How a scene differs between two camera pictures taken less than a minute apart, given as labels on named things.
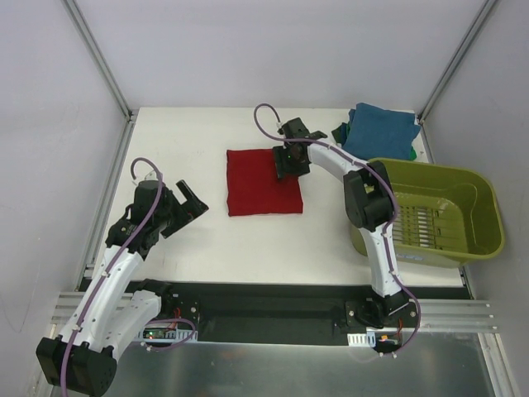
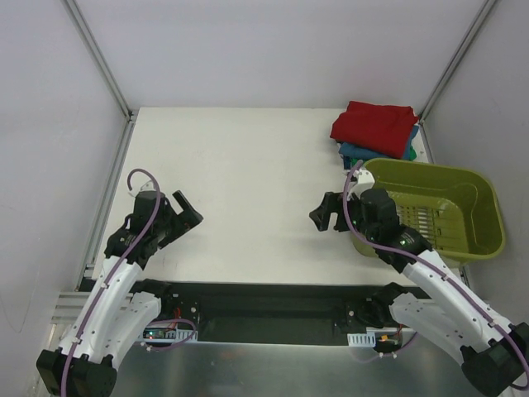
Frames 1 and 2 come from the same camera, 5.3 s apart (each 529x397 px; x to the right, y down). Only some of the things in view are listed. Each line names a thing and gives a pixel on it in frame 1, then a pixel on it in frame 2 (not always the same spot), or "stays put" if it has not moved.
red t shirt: x=254 y=188 to x=382 y=128
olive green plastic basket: x=446 y=214 stays put
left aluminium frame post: x=98 y=55 stays put
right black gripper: x=285 y=161 to x=342 y=216
